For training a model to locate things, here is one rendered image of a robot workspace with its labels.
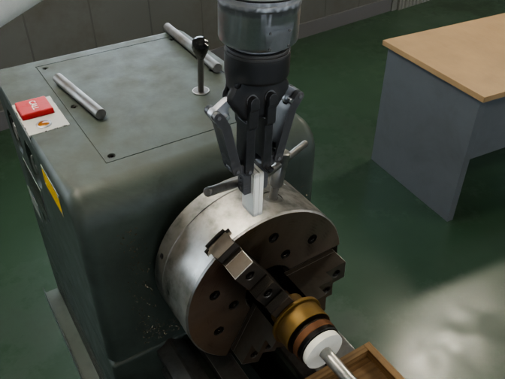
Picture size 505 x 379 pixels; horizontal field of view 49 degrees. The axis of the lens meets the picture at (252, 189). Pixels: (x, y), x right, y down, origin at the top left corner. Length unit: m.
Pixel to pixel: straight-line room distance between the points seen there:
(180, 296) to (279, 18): 0.49
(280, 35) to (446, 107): 2.14
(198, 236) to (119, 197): 0.15
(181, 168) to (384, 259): 1.78
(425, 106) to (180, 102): 1.83
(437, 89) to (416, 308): 1.00
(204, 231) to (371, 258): 1.80
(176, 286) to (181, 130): 0.30
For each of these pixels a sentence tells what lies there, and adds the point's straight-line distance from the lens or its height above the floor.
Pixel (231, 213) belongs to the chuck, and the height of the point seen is 1.23.
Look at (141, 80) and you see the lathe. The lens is 1.25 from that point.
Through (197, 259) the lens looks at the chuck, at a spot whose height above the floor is 1.19.
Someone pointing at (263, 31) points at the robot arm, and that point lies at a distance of 0.59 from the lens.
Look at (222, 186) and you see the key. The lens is 0.69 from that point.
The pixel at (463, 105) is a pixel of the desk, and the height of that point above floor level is 0.61.
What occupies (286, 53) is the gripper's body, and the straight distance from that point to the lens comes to 0.63.
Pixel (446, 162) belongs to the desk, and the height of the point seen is 0.30.
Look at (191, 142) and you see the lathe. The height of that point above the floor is 1.26.
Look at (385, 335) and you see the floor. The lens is 2.34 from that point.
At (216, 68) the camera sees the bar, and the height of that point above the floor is 1.27.
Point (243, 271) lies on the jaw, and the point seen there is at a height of 1.19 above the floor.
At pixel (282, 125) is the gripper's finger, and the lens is 0.70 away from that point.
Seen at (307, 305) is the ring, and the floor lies 1.12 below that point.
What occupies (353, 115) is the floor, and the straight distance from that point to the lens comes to 3.67.
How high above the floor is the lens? 1.80
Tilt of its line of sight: 37 degrees down
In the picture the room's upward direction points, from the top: straight up
